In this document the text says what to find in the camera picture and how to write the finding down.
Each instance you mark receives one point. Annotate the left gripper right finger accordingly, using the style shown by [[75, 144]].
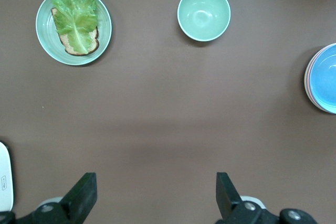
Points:
[[233, 208]]

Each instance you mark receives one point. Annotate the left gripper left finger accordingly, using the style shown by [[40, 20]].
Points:
[[76, 203]]

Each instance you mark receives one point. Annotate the blue plate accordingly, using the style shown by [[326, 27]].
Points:
[[325, 77]]

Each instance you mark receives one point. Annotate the white toaster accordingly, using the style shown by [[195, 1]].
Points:
[[5, 176]]

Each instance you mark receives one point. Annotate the brown table cover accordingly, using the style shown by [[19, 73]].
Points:
[[168, 103]]

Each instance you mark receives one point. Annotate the beige plate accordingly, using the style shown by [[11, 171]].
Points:
[[305, 79]]

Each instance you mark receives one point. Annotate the toasted bread slice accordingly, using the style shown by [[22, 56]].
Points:
[[90, 43]]

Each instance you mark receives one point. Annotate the green plate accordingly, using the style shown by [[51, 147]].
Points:
[[46, 37]]

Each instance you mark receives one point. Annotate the green lettuce leaf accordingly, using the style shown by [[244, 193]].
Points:
[[74, 19]]

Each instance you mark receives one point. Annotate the green bowl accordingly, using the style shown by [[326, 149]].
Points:
[[203, 14]]

